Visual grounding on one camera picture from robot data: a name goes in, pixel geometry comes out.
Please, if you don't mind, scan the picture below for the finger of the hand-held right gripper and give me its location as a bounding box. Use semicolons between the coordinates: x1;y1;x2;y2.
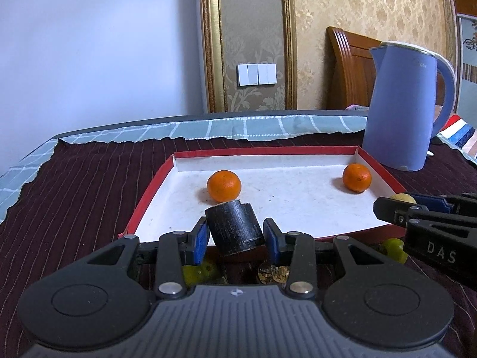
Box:
408;192;477;215
373;196;472;240

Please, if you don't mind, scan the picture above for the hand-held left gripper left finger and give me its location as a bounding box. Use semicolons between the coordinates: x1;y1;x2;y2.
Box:
84;217;211;301

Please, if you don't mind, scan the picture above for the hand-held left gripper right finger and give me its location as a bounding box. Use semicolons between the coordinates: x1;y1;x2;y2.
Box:
262;217;390;301

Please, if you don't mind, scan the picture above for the black sugarcane piece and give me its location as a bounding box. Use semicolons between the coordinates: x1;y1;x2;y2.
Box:
204;200;266;257

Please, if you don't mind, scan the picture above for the plain green fruit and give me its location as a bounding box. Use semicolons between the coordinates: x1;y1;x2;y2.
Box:
381;238;408;265

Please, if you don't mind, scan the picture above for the red-edged white box tray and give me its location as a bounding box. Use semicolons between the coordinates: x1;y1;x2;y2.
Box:
117;145;408;258

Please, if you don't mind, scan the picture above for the green fruit with dark spot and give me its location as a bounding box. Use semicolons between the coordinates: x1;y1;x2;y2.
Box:
182;259;219;288

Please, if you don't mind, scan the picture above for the orange tangerine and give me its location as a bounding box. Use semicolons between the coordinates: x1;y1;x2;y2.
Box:
207;170;242;203
342;163;372;193

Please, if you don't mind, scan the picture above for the striped colourful blanket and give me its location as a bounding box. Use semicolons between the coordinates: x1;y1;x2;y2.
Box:
438;114;477;165

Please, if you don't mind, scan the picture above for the blue electric kettle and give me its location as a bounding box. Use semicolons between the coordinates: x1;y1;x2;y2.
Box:
362;41;457;172

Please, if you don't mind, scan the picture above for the teal plaid cloth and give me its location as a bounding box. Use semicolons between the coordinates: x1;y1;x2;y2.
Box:
0;115;369;224

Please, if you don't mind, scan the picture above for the wooden bed headboard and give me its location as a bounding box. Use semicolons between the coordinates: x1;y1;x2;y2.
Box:
326;26;453;112

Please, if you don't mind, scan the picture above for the wooden framed decorated panel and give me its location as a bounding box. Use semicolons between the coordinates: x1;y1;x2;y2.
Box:
447;0;477;116

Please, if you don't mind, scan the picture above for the white wall light switch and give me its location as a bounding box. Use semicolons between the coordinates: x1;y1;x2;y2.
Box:
236;63;277;86

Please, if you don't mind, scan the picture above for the gold framed wall panel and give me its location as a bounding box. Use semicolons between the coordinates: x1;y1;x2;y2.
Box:
199;0;298;113

